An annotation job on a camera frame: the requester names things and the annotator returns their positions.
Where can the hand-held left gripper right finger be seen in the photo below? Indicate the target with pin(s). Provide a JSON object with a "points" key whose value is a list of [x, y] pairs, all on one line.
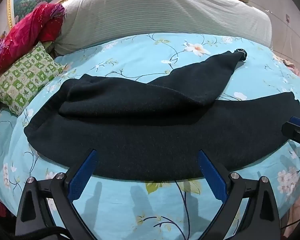
{"points": [[213, 177]]}

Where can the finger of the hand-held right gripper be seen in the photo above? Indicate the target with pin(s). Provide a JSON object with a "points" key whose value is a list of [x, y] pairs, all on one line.
{"points": [[297, 131]]}

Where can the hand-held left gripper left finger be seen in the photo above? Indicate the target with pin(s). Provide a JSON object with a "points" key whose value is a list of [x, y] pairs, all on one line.
{"points": [[81, 177]]}

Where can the black pants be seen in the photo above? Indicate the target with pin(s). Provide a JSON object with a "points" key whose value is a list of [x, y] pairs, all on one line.
{"points": [[150, 130]]}

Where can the pink cloth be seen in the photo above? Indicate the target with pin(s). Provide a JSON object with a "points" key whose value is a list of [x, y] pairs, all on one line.
{"points": [[293, 67]]}

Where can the blue floral bed sheet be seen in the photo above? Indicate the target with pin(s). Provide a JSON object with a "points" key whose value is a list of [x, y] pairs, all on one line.
{"points": [[150, 205]]}

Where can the green checked pillow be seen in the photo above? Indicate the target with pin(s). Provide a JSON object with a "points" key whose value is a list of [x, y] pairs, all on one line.
{"points": [[25, 80]]}

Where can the red sequined blanket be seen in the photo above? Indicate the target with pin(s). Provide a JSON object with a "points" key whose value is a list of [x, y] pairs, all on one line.
{"points": [[27, 35]]}

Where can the white ribbed headboard cushion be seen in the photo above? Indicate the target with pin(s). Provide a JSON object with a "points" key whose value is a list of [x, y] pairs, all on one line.
{"points": [[160, 10]]}

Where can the wall socket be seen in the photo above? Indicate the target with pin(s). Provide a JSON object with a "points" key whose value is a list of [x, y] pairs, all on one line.
{"points": [[287, 18]]}

